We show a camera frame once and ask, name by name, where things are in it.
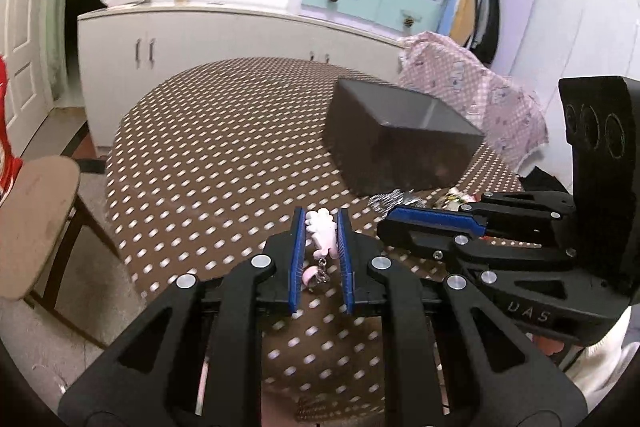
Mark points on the pink checked printed blanket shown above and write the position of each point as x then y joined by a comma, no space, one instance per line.
475,82

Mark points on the lavender wardrobe door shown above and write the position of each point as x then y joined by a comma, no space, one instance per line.
520,7

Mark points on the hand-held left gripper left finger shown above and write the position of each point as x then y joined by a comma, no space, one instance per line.
297,257

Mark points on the cream wardrobe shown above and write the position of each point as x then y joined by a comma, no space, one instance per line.
575,17

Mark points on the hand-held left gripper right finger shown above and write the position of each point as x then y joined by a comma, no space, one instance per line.
346,257

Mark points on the brown dotted tablecloth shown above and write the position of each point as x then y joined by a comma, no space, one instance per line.
225,147

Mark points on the wooden stool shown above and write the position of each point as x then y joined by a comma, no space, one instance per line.
40,217

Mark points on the person's right forearm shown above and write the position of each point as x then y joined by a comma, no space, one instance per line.
607,362

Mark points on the white panelled door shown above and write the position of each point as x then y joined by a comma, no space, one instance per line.
25,32

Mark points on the cream sideboard cabinet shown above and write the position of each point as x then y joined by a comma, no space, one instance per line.
200,37

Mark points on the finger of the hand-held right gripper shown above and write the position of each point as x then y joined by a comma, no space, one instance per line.
525,202
430,219

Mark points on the dark grey metal box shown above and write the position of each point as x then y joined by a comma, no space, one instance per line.
400,142

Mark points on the row of hanging clothes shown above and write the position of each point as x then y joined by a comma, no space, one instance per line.
475,17

